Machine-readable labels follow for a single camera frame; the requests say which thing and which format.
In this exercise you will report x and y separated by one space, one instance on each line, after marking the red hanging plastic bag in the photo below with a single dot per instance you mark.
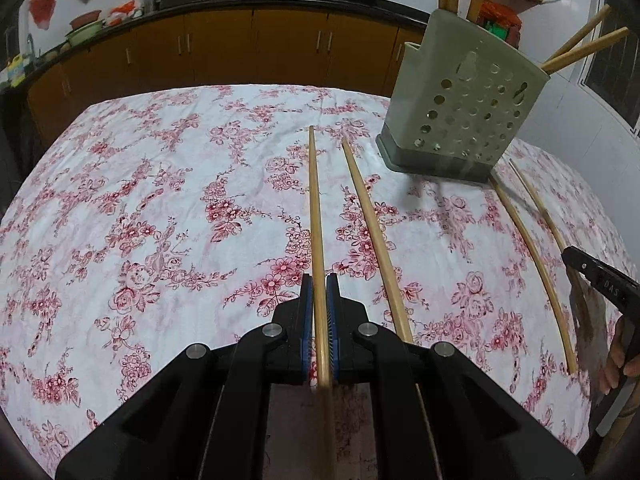
44 5

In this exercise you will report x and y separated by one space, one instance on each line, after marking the barred window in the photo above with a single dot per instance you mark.
615 85

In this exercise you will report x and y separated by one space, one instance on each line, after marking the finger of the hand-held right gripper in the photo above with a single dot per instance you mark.
600 280

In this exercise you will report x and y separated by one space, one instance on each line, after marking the wooden base cabinets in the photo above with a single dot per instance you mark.
225 45

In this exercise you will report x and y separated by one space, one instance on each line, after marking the orange plastic bag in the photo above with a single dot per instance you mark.
122 10

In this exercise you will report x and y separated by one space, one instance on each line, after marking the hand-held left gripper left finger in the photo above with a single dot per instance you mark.
306 310

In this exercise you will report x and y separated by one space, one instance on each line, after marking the green perforated utensil holder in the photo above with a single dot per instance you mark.
465 110

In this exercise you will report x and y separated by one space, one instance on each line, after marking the red floral tablecloth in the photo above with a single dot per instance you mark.
150 210

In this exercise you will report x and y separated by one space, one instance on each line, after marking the black kitchen countertop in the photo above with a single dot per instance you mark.
250 2

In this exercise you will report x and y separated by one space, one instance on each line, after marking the green basin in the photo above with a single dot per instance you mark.
85 35

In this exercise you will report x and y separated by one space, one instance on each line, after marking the metal faucet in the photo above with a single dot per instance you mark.
30 45

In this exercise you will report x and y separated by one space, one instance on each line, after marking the red bowl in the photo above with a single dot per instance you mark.
85 19

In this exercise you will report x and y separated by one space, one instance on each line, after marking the person's right hand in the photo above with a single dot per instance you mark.
612 365

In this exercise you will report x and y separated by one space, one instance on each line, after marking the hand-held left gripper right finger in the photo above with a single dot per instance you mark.
334 310

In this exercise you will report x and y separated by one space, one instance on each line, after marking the yellow detergent bottle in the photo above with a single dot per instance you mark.
15 67

